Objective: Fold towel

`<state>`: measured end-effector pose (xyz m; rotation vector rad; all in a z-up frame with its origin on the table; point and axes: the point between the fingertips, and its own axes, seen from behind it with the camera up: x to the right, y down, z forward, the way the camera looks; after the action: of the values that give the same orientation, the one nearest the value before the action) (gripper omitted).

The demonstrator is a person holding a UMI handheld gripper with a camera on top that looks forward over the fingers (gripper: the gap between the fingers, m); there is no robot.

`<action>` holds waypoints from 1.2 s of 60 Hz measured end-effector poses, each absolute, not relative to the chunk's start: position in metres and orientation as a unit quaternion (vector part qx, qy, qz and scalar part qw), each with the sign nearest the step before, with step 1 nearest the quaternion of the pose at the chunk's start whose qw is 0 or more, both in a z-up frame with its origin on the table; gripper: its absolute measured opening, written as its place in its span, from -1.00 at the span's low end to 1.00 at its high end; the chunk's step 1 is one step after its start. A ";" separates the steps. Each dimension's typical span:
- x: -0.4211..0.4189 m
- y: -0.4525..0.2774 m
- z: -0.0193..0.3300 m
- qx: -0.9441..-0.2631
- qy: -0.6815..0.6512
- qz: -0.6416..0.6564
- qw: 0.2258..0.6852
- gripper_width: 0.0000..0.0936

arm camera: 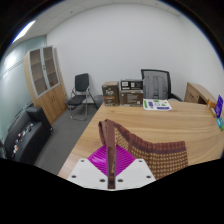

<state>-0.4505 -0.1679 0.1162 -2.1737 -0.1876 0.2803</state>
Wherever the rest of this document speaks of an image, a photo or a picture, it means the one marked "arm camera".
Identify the teal small box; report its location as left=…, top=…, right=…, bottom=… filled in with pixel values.
left=215, top=117, right=224, bottom=132

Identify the black mesh office chair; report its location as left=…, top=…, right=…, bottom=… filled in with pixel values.
left=140, top=68, right=184, bottom=102

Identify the wooden glass-door shelf cabinet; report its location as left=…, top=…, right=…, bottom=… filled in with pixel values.
left=23, top=45, right=68, bottom=126

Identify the small orange wooden box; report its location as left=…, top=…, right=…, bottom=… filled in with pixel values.
left=206, top=99, right=218, bottom=118

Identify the black leather sofa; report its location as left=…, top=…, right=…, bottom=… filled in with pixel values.
left=2, top=105, right=54, bottom=166

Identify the black visitor chair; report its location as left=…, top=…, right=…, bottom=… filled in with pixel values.
left=66, top=73, right=98, bottom=122

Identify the purple standing card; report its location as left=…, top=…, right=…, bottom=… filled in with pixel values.
left=214, top=94, right=224, bottom=119

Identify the white printed paper sheet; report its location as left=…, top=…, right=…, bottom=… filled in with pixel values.
left=142, top=98, right=173, bottom=112

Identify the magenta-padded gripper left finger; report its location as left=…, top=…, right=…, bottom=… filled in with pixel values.
left=66, top=144, right=110, bottom=190

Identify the low wooden side cabinet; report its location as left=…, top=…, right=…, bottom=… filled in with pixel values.
left=183, top=81, right=217, bottom=106

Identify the small brown cardboard box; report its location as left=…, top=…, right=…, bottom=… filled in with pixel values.
left=101, top=80, right=121, bottom=107

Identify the black printed cardboard box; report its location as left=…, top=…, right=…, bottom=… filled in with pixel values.
left=119, top=78, right=144, bottom=92

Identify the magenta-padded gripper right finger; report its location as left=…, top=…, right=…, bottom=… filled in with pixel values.
left=114, top=146, right=157, bottom=190

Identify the maroon patterned woven towel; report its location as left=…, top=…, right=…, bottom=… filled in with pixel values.
left=97, top=118, right=189, bottom=190

